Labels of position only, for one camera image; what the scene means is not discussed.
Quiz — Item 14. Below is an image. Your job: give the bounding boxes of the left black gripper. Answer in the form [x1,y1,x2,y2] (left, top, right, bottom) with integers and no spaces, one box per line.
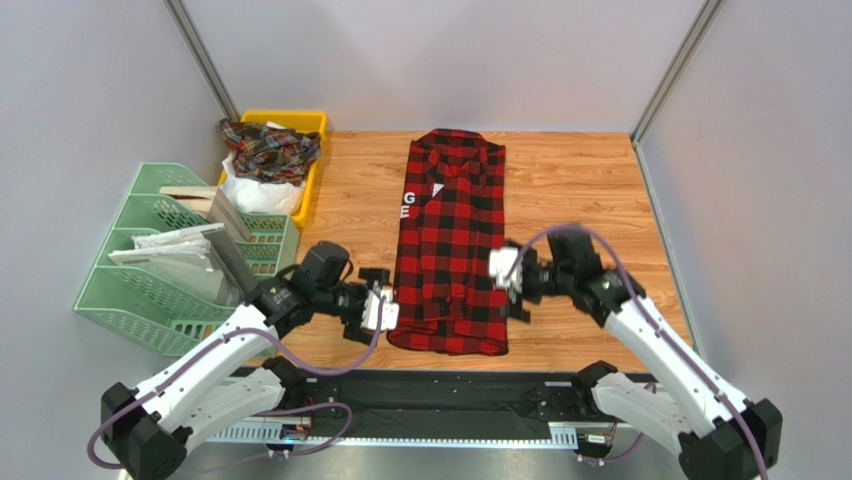
[314,269,392,346]

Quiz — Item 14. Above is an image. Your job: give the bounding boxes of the red black plaid shirt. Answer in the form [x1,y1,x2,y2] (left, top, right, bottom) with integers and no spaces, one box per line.
[387,128,509,356]

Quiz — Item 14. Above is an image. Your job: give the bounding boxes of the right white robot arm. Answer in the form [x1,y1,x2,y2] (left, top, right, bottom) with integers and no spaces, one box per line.
[488,223,783,479]

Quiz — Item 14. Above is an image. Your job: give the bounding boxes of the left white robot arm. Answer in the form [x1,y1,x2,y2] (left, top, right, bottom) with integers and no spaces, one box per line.
[86,241,398,479]

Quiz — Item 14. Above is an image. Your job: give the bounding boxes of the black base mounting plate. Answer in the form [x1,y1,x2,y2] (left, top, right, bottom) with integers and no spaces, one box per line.
[286,369,615,440]

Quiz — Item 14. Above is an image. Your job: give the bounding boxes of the white cloth in bin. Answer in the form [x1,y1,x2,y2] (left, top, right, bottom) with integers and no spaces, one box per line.
[220,154,307,215]

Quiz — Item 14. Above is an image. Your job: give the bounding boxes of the papers in file rack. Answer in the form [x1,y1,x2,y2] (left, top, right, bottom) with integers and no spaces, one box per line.
[107,223,258,307]

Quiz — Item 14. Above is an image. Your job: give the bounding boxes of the multicolour plaid shirt in bin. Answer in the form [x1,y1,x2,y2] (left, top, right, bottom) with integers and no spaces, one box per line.
[217,119,322,185]

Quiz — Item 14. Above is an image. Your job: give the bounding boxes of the green plastic file rack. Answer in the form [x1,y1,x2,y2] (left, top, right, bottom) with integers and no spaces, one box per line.
[74,163,300,356]

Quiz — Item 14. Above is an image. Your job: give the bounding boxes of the yellow plastic bin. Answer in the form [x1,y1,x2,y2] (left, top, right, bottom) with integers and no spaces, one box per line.
[217,111,327,228]

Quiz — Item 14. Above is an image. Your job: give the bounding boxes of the brown book in rack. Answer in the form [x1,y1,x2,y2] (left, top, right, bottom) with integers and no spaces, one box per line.
[159,186,234,222]

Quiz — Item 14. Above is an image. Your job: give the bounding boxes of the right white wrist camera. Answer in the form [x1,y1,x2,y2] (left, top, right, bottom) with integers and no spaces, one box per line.
[488,247,522,293]

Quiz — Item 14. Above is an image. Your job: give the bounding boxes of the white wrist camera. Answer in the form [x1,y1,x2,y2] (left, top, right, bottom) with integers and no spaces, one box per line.
[361,287,400,331]
[488,247,522,293]

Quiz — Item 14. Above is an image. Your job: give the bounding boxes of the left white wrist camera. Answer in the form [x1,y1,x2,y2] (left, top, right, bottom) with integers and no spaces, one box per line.
[361,287,400,331]

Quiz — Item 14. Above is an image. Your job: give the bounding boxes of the aluminium rail frame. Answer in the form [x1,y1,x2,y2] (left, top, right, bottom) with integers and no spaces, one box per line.
[118,373,760,480]

